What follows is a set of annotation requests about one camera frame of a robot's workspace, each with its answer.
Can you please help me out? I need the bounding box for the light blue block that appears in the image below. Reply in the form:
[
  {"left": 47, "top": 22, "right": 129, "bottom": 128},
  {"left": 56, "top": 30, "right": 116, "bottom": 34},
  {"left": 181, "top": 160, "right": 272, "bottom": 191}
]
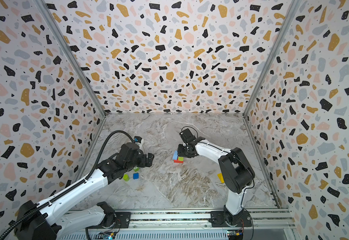
[{"left": 172, "top": 151, "right": 178, "bottom": 160}]

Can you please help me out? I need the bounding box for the red block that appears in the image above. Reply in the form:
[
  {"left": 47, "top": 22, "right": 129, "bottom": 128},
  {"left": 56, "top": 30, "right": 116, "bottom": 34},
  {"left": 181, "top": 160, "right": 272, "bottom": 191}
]
[{"left": 173, "top": 160, "right": 184, "bottom": 164}]

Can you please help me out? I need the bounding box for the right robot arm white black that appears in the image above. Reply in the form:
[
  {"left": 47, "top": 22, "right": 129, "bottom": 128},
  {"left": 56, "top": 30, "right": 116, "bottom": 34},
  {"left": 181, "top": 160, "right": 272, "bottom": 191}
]
[{"left": 178, "top": 127, "right": 255, "bottom": 226}]

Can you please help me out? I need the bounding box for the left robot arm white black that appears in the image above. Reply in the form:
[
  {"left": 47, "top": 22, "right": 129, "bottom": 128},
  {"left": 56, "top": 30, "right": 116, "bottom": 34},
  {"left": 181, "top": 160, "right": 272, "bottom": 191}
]
[{"left": 12, "top": 143, "right": 154, "bottom": 240}]

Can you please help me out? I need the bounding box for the lime green cylinder block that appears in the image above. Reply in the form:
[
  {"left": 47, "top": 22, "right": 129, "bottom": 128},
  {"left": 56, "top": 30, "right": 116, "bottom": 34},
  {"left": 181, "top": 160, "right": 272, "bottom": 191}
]
[{"left": 123, "top": 174, "right": 129, "bottom": 182}]

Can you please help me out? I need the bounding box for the yellow wedge block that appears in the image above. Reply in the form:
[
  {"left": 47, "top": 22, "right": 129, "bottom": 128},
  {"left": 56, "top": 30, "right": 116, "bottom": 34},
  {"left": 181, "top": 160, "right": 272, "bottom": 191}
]
[{"left": 218, "top": 173, "right": 225, "bottom": 184}]

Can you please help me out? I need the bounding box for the small blue cube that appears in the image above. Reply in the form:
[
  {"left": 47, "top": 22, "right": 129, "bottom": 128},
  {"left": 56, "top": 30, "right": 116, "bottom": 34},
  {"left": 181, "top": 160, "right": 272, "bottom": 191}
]
[{"left": 133, "top": 173, "right": 139, "bottom": 180}]

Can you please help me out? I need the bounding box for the left electronics board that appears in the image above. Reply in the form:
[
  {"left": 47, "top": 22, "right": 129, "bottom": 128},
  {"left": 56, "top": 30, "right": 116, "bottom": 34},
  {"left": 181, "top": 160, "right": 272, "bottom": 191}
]
[{"left": 97, "top": 232, "right": 116, "bottom": 240}]

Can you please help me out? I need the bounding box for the electronics board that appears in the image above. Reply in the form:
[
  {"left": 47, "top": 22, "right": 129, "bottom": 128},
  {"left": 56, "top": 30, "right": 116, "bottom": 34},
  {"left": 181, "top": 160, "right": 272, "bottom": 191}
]
[
  {"left": 97, "top": 232, "right": 116, "bottom": 240},
  {"left": 227, "top": 230, "right": 244, "bottom": 240}
]

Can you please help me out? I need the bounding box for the right electronics board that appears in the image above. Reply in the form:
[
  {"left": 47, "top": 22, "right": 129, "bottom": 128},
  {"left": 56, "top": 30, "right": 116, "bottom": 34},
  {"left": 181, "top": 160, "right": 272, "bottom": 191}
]
[{"left": 227, "top": 230, "right": 244, "bottom": 240}]

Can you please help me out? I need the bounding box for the left corner aluminium profile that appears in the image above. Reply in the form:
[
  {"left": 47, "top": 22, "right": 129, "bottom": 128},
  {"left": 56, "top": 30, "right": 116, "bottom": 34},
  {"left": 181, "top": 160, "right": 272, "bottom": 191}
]
[{"left": 34, "top": 1, "right": 106, "bottom": 118}]

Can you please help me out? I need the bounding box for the corner aluminium profile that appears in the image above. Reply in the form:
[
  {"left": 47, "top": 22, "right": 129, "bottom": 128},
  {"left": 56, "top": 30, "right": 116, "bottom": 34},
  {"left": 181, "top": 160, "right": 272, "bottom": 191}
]
[
  {"left": 243, "top": 0, "right": 302, "bottom": 120},
  {"left": 34, "top": 1, "right": 106, "bottom": 118}
]

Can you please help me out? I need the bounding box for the right corner aluminium profile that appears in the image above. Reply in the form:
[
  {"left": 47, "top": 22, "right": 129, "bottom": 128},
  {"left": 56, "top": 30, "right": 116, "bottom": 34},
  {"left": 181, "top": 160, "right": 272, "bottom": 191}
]
[{"left": 243, "top": 0, "right": 302, "bottom": 120}]

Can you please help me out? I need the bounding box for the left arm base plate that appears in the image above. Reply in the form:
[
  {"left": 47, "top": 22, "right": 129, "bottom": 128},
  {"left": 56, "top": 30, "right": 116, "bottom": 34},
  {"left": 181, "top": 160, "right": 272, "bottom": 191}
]
[{"left": 89, "top": 212, "right": 131, "bottom": 230}]

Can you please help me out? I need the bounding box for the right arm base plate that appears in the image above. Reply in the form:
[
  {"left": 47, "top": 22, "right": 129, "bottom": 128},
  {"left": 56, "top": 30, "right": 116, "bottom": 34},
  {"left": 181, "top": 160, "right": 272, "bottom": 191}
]
[{"left": 209, "top": 210, "right": 253, "bottom": 228}]

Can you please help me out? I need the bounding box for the aluminium mounting rail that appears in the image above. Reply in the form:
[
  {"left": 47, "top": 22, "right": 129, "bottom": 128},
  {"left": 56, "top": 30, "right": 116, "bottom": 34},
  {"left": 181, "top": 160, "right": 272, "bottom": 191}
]
[{"left": 59, "top": 209, "right": 299, "bottom": 240}]

